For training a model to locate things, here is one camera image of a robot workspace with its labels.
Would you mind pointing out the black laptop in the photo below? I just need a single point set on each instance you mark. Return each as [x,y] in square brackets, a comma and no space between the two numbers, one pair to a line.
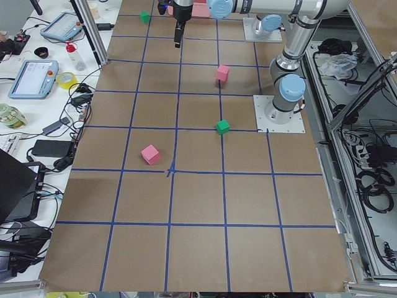
[20,187]

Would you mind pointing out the teach pendant near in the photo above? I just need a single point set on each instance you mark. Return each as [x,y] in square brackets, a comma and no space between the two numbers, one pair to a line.
[34,80]

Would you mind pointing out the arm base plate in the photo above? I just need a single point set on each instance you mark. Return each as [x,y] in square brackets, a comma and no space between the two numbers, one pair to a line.
[279,124]
[274,37]

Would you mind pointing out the pink cube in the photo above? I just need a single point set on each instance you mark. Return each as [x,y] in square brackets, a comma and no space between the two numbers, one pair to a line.
[151,154]
[222,73]

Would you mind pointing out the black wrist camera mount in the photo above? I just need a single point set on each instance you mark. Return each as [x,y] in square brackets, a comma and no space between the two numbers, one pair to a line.
[162,6]

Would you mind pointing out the teach pendant far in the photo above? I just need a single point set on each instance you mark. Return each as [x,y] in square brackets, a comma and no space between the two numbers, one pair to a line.
[64,28]

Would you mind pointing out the teach pendant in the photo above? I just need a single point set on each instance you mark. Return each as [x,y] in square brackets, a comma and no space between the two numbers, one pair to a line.
[64,28]
[34,80]

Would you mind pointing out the pink plastic bin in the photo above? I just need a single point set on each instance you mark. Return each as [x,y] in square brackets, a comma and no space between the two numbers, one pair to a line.
[200,9]

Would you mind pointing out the green cube near bin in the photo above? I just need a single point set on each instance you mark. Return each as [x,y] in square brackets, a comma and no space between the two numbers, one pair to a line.
[145,17]

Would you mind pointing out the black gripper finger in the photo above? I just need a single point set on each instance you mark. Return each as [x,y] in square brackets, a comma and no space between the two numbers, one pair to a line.
[178,33]

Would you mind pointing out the crumpled white cloth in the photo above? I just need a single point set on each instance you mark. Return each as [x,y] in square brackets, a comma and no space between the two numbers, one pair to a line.
[339,66]

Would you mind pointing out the black power adapter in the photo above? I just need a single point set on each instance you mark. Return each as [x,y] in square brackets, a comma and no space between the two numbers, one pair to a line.
[51,148]

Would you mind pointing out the green cube near base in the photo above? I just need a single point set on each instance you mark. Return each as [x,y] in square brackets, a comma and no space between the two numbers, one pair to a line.
[222,127]

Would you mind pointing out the yellow tape roll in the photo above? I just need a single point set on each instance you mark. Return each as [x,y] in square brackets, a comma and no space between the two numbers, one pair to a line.
[67,80]

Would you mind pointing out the grey usb hub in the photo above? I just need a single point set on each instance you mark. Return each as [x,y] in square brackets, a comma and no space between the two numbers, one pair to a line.
[55,126]

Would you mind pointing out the small black adapter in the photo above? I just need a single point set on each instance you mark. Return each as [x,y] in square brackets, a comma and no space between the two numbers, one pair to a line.
[104,26]

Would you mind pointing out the aluminium frame post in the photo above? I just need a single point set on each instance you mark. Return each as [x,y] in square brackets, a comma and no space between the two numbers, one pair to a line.
[83,12]

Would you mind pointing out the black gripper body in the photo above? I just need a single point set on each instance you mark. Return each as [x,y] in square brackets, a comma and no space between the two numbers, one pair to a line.
[180,13]

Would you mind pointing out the white squeeze bottle red cap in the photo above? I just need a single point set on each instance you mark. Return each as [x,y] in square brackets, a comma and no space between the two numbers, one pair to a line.
[75,57]

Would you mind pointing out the small black bowl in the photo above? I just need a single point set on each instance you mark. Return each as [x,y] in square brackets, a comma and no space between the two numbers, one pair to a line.
[41,52]

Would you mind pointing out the pink cube near centre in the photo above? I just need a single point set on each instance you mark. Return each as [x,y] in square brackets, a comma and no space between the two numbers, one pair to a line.
[222,73]

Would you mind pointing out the pink cube far side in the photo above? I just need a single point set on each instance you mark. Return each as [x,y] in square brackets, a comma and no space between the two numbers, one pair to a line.
[151,154]

